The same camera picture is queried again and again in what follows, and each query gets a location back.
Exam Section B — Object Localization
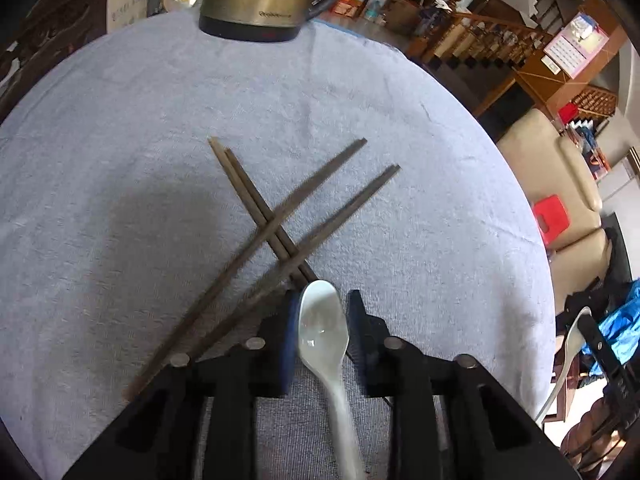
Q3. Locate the dark wooden chopstick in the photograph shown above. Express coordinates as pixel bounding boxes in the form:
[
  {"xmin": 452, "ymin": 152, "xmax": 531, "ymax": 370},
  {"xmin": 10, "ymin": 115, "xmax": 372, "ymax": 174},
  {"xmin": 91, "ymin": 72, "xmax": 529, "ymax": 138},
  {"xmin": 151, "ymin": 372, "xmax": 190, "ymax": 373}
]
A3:
[
  {"xmin": 125, "ymin": 139, "xmax": 367, "ymax": 401},
  {"xmin": 186, "ymin": 165, "xmax": 400, "ymax": 361},
  {"xmin": 226, "ymin": 148, "xmax": 318, "ymax": 289},
  {"xmin": 207, "ymin": 135, "xmax": 312, "ymax": 291}
]

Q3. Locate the white ceramic spoon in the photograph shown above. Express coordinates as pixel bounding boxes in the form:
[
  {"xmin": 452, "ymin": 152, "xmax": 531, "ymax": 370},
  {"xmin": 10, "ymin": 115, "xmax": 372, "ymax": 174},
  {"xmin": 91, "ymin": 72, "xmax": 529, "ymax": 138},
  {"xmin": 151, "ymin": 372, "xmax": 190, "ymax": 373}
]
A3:
[
  {"xmin": 535, "ymin": 307, "xmax": 591, "ymax": 426},
  {"xmin": 297, "ymin": 280, "xmax": 367, "ymax": 479}
]

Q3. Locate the red plastic child chair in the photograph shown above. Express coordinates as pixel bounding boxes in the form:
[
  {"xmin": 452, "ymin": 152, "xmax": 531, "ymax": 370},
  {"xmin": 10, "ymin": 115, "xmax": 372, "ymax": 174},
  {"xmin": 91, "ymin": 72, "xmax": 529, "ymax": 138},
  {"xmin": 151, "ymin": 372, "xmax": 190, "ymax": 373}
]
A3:
[{"xmin": 532, "ymin": 194, "xmax": 570, "ymax": 248}]

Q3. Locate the cream leather sofa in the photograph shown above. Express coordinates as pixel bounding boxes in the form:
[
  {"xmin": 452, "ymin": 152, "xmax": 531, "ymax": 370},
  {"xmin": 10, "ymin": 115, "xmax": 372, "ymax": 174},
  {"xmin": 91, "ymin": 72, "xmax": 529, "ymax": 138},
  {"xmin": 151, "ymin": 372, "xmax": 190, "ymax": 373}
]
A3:
[{"xmin": 497, "ymin": 108, "xmax": 612, "ymax": 312}]

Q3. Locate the wooden stair railing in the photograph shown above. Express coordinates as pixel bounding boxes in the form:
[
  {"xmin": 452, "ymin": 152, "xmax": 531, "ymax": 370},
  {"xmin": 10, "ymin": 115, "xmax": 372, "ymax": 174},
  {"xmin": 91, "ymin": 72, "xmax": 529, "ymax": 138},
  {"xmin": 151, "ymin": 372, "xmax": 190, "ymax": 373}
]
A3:
[{"xmin": 405, "ymin": 12, "xmax": 552, "ymax": 70}]

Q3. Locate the grey round table cloth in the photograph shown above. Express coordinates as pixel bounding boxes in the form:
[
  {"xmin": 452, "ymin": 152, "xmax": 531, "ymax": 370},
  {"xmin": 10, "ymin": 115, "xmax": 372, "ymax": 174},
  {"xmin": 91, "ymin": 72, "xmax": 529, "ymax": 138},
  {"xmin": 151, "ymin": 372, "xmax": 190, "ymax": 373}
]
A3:
[{"xmin": 1, "ymin": 12, "xmax": 553, "ymax": 479}]

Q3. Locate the wall calendar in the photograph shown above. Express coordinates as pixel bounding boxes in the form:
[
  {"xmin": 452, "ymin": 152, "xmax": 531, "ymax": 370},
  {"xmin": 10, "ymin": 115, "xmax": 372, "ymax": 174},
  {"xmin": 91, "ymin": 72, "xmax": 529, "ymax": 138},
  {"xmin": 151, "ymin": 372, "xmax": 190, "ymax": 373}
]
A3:
[{"xmin": 541, "ymin": 12, "xmax": 608, "ymax": 79}]

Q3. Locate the carved dark wooden sideboard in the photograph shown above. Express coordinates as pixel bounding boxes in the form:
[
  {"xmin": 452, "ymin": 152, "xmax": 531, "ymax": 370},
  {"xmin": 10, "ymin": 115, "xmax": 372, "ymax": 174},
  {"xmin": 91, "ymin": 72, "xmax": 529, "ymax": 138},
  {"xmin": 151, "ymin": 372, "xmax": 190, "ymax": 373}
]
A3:
[{"xmin": 1, "ymin": 0, "xmax": 107, "ymax": 118}]

